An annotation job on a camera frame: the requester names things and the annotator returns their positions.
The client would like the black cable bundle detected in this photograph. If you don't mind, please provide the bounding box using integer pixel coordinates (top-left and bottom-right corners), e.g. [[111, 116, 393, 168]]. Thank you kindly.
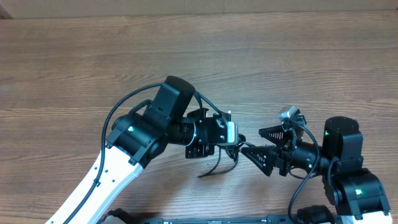
[[197, 133, 259, 179]]

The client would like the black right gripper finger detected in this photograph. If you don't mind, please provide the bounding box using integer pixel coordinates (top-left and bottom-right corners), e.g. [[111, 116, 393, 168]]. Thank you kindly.
[[259, 125, 284, 145], [241, 146, 277, 177]]

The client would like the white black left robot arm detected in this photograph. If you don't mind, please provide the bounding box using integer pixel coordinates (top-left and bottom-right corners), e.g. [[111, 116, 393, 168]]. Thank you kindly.
[[48, 76, 239, 223]]

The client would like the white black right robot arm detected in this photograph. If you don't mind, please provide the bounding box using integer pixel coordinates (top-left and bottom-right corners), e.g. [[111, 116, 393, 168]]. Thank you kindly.
[[241, 112, 392, 223]]

